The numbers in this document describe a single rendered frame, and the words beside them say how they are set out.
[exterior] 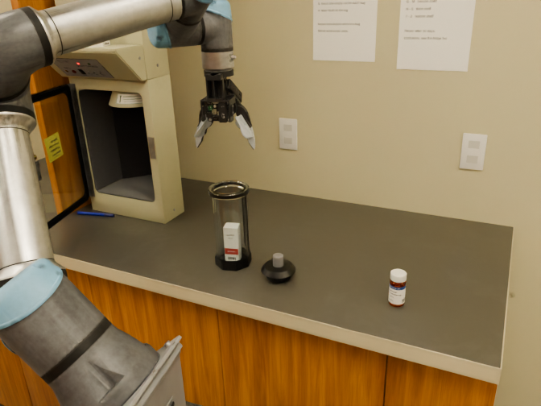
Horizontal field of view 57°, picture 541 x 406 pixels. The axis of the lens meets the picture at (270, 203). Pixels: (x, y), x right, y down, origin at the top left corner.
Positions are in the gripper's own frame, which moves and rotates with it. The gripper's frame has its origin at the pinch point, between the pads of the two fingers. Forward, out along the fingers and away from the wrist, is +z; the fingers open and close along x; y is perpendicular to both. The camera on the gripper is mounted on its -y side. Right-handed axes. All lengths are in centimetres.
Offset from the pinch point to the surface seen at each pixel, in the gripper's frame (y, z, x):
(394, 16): -47, -29, 42
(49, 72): -29, -15, -65
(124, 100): -26.9, -6.5, -39.9
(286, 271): 9.2, 29.8, 16.5
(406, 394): 27, 49, 47
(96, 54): -13.1, -22.0, -39.4
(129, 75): -18.0, -15.5, -32.8
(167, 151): -26.6, 9.7, -27.5
